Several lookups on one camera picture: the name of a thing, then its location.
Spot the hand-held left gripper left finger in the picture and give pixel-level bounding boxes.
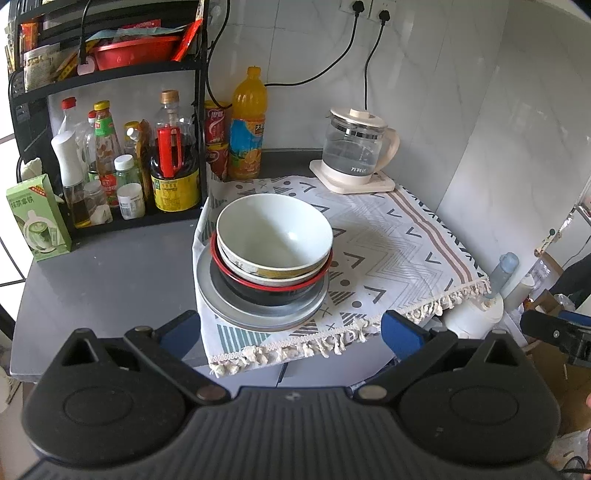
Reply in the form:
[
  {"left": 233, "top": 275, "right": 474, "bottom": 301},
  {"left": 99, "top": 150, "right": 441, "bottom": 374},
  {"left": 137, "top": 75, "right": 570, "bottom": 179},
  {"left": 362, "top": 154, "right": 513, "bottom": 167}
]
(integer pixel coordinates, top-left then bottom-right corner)
[{"left": 64, "top": 310, "right": 232, "bottom": 408}]

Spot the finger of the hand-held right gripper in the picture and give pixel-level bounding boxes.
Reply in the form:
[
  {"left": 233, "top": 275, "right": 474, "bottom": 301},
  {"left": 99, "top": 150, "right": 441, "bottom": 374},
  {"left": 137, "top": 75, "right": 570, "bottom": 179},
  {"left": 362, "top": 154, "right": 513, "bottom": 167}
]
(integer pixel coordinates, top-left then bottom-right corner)
[
  {"left": 521, "top": 310, "right": 591, "bottom": 367},
  {"left": 556, "top": 308, "right": 591, "bottom": 325}
]

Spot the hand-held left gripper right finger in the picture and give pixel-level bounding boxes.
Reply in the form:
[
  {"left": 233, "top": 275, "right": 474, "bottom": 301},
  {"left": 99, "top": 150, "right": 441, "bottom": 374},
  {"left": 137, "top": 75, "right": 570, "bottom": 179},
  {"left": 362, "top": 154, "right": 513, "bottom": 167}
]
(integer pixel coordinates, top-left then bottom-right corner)
[{"left": 352, "top": 310, "right": 528, "bottom": 408}]

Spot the grey plate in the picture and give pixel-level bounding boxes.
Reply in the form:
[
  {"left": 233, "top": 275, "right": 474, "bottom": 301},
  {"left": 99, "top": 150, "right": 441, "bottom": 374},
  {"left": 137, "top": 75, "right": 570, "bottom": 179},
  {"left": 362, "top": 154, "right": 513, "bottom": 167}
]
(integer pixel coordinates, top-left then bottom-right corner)
[{"left": 196, "top": 247, "right": 329, "bottom": 332}]

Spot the red-rimmed black bowl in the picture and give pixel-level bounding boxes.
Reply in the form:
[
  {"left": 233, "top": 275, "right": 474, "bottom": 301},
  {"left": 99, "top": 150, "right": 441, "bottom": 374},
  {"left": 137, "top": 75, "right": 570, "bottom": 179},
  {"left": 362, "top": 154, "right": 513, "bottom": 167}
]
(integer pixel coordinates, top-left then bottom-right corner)
[{"left": 210, "top": 233, "right": 333, "bottom": 306}]

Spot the white printed bowl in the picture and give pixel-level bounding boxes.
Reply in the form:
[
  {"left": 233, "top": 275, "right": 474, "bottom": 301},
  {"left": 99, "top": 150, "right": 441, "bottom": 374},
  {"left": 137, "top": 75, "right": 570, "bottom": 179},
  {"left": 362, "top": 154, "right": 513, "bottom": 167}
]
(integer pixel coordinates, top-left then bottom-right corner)
[{"left": 217, "top": 249, "right": 333, "bottom": 288}]

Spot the dark cloth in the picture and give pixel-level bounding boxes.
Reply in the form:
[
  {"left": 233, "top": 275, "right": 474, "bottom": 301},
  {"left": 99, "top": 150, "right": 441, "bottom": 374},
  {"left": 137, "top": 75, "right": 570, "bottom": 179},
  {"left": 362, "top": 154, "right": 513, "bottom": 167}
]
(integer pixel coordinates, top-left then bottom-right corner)
[{"left": 550, "top": 259, "right": 591, "bottom": 312}]

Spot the cardboard box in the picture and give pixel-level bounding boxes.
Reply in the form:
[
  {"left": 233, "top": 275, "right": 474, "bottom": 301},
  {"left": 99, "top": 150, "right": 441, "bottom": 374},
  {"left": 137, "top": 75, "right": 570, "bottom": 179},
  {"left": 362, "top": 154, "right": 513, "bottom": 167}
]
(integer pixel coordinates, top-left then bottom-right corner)
[{"left": 522, "top": 291, "right": 591, "bottom": 435}]

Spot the white plastic bottle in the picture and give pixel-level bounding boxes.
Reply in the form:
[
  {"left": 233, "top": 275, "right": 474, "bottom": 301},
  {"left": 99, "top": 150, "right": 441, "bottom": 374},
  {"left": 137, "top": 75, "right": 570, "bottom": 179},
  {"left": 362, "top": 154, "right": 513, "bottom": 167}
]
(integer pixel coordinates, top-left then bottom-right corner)
[{"left": 503, "top": 274, "right": 536, "bottom": 312}]

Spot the white paper towel roll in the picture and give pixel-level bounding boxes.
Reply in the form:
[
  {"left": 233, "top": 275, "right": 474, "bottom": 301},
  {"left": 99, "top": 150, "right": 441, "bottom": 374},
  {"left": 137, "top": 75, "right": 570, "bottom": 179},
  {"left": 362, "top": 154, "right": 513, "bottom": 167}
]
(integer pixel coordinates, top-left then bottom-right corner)
[{"left": 445, "top": 293, "right": 505, "bottom": 340}]

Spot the patterned fringed table cloth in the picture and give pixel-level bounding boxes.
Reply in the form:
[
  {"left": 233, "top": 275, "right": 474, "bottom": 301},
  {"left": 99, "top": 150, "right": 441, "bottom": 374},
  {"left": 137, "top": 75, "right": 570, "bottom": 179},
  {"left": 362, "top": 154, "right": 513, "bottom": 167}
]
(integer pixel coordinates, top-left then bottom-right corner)
[{"left": 193, "top": 175, "right": 491, "bottom": 378}]

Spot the pale blue bottle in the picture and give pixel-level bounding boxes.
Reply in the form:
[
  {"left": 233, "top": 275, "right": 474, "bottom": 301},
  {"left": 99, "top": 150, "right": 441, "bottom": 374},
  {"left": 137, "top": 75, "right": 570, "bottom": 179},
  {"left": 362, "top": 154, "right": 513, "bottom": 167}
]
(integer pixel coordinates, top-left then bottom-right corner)
[{"left": 490, "top": 253, "right": 520, "bottom": 298}]

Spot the white labelled jar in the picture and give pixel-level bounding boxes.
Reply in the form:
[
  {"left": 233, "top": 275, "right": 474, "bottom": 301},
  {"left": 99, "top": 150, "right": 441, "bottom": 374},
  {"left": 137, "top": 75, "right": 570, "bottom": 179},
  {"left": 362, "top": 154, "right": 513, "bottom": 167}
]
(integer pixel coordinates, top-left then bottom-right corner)
[{"left": 117, "top": 183, "right": 146, "bottom": 220}]

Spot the cream kettle base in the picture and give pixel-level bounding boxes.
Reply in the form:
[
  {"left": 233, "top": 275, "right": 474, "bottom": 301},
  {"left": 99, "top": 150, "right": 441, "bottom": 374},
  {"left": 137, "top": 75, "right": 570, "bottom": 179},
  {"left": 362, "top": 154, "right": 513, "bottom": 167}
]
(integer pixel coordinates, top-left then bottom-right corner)
[{"left": 309, "top": 159, "right": 396, "bottom": 195}]

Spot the small clear jar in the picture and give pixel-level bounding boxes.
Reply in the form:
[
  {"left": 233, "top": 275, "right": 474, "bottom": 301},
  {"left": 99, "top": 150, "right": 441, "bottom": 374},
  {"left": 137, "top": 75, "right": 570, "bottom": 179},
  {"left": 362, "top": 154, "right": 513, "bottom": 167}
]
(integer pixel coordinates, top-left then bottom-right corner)
[{"left": 83, "top": 180, "right": 114, "bottom": 226}]

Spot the small white-capped jar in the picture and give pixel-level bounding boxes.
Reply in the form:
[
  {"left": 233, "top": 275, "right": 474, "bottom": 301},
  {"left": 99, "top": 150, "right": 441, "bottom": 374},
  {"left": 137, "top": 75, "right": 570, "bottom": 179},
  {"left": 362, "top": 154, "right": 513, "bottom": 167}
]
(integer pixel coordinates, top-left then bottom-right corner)
[{"left": 114, "top": 154, "right": 140, "bottom": 186}]

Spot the red drink can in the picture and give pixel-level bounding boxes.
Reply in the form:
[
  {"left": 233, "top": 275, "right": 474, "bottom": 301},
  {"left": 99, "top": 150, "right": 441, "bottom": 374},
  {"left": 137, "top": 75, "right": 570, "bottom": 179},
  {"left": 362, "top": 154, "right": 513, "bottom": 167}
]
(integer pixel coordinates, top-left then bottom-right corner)
[
  {"left": 205, "top": 142, "right": 230, "bottom": 181},
  {"left": 204, "top": 100, "right": 233, "bottom": 146}
]

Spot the green carton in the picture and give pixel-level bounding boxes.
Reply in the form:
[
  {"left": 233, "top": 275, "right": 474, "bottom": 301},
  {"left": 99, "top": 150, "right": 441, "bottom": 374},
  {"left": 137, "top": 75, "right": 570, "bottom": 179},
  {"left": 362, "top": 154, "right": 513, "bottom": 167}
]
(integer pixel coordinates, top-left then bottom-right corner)
[{"left": 6, "top": 174, "right": 73, "bottom": 263}]

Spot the sauce bottle gold cap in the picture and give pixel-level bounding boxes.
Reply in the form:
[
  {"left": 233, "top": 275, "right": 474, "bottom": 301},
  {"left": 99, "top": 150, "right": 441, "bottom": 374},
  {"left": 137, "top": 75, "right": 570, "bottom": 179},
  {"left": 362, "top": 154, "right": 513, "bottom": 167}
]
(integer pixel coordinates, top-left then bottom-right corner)
[{"left": 93, "top": 100, "right": 123, "bottom": 208}]

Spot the orange juice bottle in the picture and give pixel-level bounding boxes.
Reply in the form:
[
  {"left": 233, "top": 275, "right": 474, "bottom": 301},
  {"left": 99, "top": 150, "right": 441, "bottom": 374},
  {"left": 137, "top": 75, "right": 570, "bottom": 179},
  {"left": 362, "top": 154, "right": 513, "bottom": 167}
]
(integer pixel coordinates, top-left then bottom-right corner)
[{"left": 229, "top": 67, "right": 269, "bottom": 181}]

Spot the white oil dispenser bottle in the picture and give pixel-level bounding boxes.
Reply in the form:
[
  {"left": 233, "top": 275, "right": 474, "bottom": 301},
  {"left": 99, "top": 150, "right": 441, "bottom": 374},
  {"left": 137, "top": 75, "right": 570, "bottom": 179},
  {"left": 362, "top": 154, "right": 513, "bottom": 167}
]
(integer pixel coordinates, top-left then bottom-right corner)
[{"left": 51, "top": 130, "right": 93, "bottom": 229}]

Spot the clear bottle red cap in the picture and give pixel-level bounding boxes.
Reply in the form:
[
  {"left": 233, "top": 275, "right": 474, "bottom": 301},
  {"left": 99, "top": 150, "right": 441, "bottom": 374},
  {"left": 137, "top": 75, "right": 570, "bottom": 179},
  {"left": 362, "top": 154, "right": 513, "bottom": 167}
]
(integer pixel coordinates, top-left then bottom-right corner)
[{"left": 58, "top": 97, "right": 89, "bottom": 139}]

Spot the black metal kitchen rack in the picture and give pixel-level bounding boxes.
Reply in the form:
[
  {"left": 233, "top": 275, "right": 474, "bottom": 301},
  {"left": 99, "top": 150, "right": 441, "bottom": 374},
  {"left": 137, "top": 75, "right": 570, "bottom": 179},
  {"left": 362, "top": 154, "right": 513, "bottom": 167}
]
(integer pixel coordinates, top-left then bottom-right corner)
[{"left": 7, "top": 0, "right": 211, "bottom": 241}]

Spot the red plastic basin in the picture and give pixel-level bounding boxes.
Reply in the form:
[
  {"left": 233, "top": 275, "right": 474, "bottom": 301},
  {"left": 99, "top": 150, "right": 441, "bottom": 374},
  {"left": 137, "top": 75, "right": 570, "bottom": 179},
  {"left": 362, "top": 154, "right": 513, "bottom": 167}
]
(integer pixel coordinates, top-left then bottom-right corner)
[{"left": 90, "top": 34, "right": 181, "bottom": 71}]

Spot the red snack packet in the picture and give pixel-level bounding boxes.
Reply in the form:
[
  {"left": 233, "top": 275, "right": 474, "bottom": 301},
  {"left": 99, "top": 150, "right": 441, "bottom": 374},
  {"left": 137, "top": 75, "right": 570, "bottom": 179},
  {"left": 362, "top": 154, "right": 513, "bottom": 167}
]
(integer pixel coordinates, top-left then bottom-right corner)
[{"left": 173, "top": 18, "right": 204, "bottom": 61}]

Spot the printed tin container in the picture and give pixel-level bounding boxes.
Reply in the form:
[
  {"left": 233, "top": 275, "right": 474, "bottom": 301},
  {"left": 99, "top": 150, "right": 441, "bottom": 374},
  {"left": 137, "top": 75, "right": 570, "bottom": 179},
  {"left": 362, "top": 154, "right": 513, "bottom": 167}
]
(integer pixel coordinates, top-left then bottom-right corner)
[{"left": 23, "top": 44, "right": 62, "bottom": 90}]

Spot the soy sauce bottle red handle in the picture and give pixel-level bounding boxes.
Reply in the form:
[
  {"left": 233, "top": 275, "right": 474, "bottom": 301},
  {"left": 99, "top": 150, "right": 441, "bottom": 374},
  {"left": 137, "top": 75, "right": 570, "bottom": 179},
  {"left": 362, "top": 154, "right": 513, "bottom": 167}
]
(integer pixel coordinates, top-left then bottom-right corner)
[{"left": 150, "top": 90, "right": 201, "bottom": 213}]

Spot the glass kettle with cream handle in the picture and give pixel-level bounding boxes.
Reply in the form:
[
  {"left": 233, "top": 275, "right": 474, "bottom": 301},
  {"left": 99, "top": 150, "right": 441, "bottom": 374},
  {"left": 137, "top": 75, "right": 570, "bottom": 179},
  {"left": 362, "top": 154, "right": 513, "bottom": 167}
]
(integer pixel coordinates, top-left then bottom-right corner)
[{"left": 322, "top": 107, "right": 400, "bottom": 184}]

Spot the black kettle power cable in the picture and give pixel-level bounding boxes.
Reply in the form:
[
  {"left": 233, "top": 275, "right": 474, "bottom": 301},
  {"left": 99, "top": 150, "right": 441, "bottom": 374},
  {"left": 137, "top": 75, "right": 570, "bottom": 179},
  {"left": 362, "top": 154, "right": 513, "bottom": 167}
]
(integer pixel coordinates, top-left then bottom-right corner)
[{"left": 364, "top": 21, "right": 387, "bottom": 112}]

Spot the thin black rack cable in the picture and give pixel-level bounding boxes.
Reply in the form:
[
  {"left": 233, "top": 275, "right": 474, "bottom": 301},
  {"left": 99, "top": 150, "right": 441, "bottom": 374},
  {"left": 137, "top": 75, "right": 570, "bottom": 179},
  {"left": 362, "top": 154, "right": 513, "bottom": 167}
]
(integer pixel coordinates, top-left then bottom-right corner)
[{"left": 78, "top": 0, "right": 93, "bottom": 65}]

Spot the white wall socket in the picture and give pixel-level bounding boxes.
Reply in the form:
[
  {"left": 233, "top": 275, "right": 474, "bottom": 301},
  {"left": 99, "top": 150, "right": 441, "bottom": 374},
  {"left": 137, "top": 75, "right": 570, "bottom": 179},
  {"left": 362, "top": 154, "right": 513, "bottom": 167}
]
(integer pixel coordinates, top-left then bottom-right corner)
[
  {"left": 339, "top": 0, "right": 370, "bottom": 19},
  {"left": 369, "top": 0, "right": 399, "bottom": 21}
]

